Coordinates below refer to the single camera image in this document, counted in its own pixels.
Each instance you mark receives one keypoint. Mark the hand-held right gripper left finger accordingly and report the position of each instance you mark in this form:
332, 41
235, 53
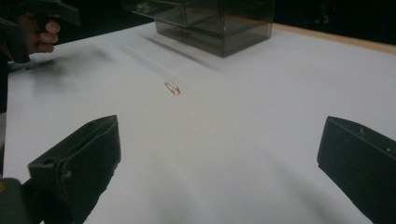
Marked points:
82, 168

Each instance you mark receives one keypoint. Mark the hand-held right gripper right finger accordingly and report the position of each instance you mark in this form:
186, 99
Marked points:
361, 168

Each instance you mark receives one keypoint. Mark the smoky transparent drawer box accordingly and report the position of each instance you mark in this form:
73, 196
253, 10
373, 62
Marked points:
205, 23

